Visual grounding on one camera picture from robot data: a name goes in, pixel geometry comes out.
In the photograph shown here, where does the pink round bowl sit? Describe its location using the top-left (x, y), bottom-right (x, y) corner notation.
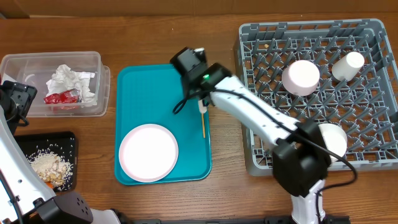
top-left (282, 60), bottom-right (320, 96)

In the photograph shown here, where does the large pink plate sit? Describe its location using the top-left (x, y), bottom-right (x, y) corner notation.
top-left (119, 124), bottom-right (179, 183)

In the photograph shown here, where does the white napkin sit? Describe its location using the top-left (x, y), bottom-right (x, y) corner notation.
top-left (75, 72), bottom-right (95, 103)

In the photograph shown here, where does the white paper cup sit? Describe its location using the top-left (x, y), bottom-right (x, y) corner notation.
top-left (331, 52), bottom-right (364, 81)

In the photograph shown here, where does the rice and peanuts pile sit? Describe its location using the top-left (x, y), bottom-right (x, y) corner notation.
top-left (27, 144), bottom-right (74, 192)

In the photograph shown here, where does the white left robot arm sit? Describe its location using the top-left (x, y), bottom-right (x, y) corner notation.
top-left (1, 81), bottom-right (120, 224)

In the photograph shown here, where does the white paper tissue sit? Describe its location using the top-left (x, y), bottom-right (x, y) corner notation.
top-left (46, 64), bottom-right (81, 95)

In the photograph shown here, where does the black food waste tray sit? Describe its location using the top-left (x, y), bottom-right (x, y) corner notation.
top-left (16, 131), bottom-right (78, 192)

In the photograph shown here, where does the clear plastic waste bin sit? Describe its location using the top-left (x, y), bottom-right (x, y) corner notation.
top-left (1, 51), bottom-right (111, 118)

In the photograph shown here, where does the red snack wrapper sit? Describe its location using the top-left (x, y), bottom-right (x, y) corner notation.
top-left (44, 88), bottom-right (80, 104)

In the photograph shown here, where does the teal plastic serving tray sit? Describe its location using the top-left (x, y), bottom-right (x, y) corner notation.
top-left (114, 64), bottom-right (212, 184)

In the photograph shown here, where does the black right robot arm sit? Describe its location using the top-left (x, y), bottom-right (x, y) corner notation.
top-left (170, 47), bottom-right (331, 223)

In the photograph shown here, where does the wooden chopstick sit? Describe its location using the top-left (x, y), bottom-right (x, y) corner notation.
top-left (201, 113), bottom-right (206, 139)

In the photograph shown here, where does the grey plastic dish rack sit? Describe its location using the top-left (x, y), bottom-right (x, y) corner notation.
top-left (234, 19), bottom-right (397, 170)

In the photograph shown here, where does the white round bowl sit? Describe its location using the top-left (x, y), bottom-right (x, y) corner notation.
top-left (318, 123), bottom-right (348, 157)

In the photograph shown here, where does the orange carrot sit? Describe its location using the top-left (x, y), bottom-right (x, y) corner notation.
top-left (46, 182), bottom-right (54, 189)

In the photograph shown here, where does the white plastic fork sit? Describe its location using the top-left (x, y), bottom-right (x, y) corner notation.
top-left (198, 100), bottom-right (207, 114)

